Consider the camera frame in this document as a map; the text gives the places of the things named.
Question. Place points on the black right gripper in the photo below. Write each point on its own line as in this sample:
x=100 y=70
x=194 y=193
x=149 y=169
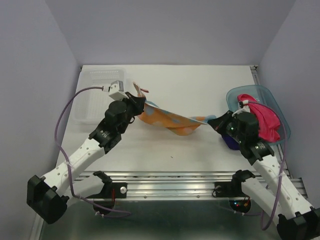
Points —
x=219 y=123

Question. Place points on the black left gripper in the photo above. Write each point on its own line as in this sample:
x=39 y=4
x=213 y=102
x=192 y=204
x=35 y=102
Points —
x=137 y=102

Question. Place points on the purple towel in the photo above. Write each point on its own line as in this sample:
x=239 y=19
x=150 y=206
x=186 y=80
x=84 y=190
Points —
x=230 y=142

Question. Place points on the orange polka dot towel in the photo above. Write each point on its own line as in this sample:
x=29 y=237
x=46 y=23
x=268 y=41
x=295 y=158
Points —
x=178 y=124

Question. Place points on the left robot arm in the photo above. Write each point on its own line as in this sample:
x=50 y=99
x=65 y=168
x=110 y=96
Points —
x=46 y=194

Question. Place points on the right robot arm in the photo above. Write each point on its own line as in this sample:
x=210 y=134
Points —
x=295 y=218

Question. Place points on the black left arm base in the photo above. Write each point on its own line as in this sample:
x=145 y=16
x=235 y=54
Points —
x=110 y=191

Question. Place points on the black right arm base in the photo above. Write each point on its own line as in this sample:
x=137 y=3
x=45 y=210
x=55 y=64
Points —
x=233 y=189

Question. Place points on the white plastic basket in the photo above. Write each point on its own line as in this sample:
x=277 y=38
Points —
x=89 y=106

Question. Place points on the pink towel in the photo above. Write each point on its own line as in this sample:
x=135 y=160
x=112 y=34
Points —
x=269 y=123

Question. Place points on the blue plastic tub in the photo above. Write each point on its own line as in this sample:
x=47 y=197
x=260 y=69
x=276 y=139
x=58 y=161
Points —
x=263 y=97

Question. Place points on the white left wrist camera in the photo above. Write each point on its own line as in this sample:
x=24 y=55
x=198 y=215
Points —
x=116 y=90

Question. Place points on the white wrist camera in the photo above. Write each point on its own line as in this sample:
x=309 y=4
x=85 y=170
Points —
x=116 y=90
x=243 y=108

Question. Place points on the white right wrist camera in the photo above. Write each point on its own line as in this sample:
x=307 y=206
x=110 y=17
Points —
x=243 y=108

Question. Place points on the aluminium mounting rail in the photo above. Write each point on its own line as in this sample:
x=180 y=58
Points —
x=163 y=186

